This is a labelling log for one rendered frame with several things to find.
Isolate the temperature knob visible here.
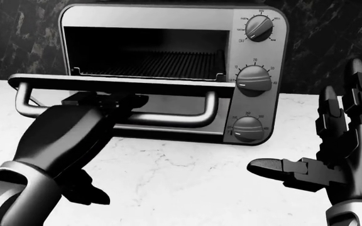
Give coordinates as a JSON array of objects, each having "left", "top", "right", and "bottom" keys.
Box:
[{"left": 232, "top": 116, "right": 265, "bottom": 144}]

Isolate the metal oven wire rack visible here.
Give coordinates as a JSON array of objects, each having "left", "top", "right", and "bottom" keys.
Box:
[{"left": 70, "top": 50, "right": 226, "bottom": 82}]

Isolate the timer knob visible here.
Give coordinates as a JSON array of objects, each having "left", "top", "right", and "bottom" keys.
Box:
[{"left": 236, "top": 65, "right": 272, "bottom": 98}]

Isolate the silver toaster oven body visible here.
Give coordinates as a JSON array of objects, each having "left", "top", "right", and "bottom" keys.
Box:
[{"left": 58, "top": 2, "right": 290, "bottom": 147}]

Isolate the function selector knob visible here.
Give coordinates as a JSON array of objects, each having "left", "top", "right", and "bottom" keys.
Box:
[{"left": 244, "top": 15, "right": 275, "bottom": 43}]

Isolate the toaster oven door with handle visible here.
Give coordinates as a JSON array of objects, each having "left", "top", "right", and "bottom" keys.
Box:
[{"left": 7, "top": 73, "right": 237, "bottom": 129}]

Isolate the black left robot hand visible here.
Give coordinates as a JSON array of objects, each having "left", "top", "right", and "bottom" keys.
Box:
[{"left": 12, "top": 91, "right": 149, "bottom": 206}]

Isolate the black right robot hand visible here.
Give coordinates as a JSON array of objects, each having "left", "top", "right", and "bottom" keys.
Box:
[{"left": 246, "top": 58, "right": 362, "bottom": 205}]

